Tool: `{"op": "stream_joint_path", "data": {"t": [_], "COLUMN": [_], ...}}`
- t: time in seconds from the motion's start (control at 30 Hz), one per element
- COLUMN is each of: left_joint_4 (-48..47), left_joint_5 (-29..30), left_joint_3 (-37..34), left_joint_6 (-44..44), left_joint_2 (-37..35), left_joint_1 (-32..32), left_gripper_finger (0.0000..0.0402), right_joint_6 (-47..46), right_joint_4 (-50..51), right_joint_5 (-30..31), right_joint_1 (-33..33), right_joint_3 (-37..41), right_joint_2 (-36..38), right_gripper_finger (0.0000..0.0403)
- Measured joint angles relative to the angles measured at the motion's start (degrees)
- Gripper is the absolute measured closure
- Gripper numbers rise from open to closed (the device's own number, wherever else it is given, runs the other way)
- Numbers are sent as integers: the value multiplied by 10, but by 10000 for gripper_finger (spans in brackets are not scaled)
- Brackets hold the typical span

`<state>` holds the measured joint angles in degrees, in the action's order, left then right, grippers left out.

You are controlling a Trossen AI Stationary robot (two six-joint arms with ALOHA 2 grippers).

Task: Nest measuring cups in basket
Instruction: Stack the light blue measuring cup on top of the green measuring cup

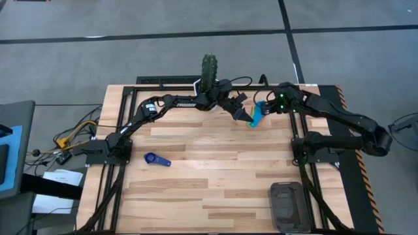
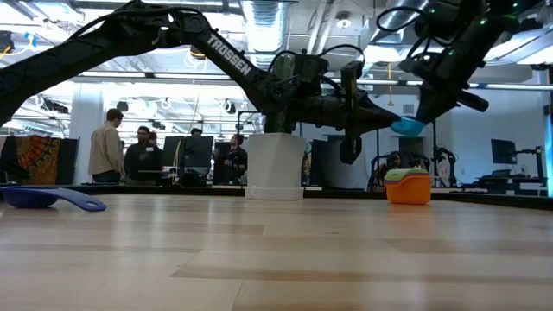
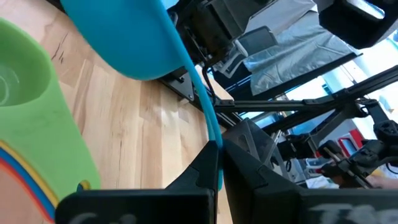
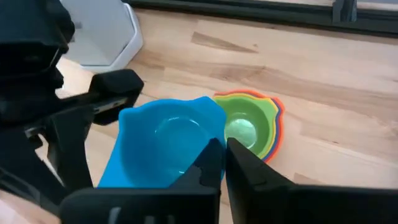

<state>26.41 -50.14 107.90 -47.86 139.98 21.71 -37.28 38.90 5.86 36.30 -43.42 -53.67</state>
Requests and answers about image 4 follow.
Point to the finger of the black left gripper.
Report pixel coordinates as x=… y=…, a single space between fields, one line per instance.
x=68 y=146
x=18 y=161

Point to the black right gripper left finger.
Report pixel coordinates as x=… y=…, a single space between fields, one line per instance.
x=140 y=205

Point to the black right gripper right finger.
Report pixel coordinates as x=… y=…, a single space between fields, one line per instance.
x=311 y=205

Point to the light blue measuring cup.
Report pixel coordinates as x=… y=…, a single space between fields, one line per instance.
x=149 y=146

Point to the orange plastic measuring cup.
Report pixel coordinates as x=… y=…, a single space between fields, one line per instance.
x=282 y=124

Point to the green plastic measuring cup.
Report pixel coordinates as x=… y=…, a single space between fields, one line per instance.
x=248 y=109

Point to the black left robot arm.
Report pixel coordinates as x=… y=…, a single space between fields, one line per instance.
x=31 y=21

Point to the white plant pot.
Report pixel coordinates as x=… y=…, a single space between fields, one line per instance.
x=102 y=34

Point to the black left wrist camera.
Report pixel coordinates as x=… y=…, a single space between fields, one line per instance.
x=118 y=82

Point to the black table frame rail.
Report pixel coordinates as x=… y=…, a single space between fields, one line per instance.
x=248 y=12

